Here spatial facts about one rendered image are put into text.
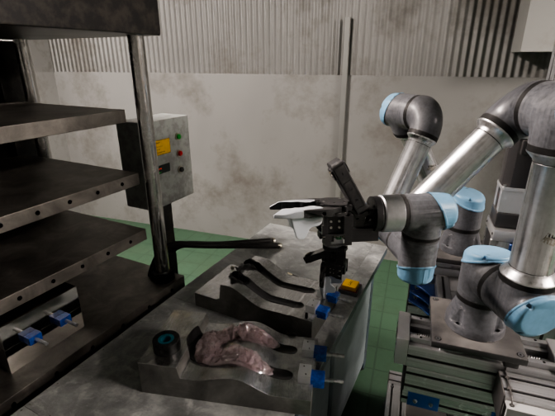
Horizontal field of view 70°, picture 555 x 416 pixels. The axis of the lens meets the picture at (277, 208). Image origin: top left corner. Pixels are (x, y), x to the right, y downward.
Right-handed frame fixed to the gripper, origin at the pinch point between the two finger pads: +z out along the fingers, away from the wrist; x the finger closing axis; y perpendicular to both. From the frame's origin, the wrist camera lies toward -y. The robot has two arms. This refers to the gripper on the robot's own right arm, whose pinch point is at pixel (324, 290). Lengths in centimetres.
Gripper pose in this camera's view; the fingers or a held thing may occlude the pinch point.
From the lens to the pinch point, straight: 153.4
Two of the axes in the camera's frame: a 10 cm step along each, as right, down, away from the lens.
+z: 0.0, 9.4, 3.5
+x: 4.5, -3.1, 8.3
